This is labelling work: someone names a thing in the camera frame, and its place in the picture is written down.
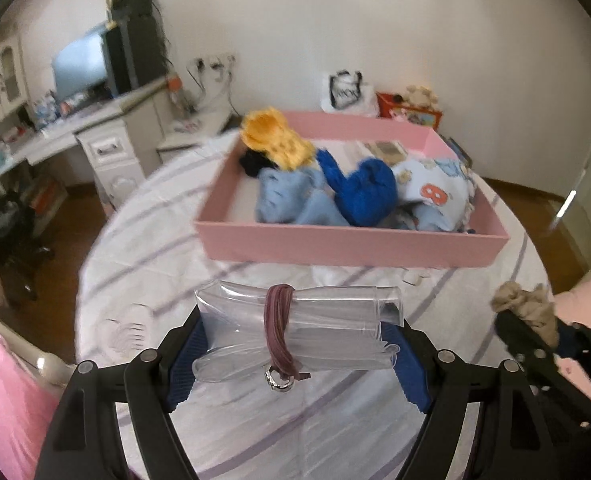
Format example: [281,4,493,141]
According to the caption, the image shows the white striped bed sheet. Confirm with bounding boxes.
[75,134,548,479]

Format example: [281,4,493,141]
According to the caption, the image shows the white glass door cabinet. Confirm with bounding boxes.
[0,34,30,137]

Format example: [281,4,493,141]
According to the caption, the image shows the white bed post knob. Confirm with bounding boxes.
[35,353,75,386]

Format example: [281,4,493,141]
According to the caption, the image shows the white desk with drawers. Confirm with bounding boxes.
[0,77,173,207]

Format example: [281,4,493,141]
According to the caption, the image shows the pink shallow box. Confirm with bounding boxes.
[195,112,509,269]

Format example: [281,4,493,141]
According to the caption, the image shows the black white low cabinet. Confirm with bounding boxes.
[157,108,241,164]

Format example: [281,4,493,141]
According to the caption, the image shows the light blue fuzzy sock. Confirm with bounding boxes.
[256,168,349,226]

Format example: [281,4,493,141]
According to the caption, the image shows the black office chair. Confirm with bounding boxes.
[0,191,55,302]

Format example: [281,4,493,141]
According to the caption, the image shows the black scrunchie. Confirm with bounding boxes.
[239,148,277,178]

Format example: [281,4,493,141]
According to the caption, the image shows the beige scrunchie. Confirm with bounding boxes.
[491,281,560,350]

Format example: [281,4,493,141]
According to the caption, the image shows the black computer monitor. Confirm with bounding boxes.
[52,24,107,102]

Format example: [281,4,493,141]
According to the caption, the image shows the pink blanket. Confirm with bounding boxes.
[0,336,59,479]

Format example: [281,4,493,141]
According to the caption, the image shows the orange capped bottle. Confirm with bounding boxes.
[166,73,184,108]

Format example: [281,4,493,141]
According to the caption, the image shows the clear pouch with hair tie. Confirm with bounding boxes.
[192,281,404,390]

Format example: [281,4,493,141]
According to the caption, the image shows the red toy storage box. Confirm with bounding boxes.
[376,92,443,130]

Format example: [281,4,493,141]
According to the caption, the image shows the light blue printed baby garment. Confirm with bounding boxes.
[392,158,475,232]

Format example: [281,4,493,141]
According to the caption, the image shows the yellow knitted scrunchie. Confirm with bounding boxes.
[240,107,316,171]

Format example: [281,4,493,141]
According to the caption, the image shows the cream plush sheep toy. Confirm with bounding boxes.
[403,84,439,110]

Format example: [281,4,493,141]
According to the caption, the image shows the white tote bag black handles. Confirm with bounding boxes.
[320,70,380,118]

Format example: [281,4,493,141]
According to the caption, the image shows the wall power outlet strip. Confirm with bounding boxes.
[186,51,239,75]

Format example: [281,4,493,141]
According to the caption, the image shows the dark blue knitted cloth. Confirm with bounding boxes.
[316,150,397,228]

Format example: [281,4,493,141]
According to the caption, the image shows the black computer tower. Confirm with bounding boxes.
[102,16,168,98]

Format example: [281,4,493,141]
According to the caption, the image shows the pink floral pillow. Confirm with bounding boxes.
[555,280,591,399]

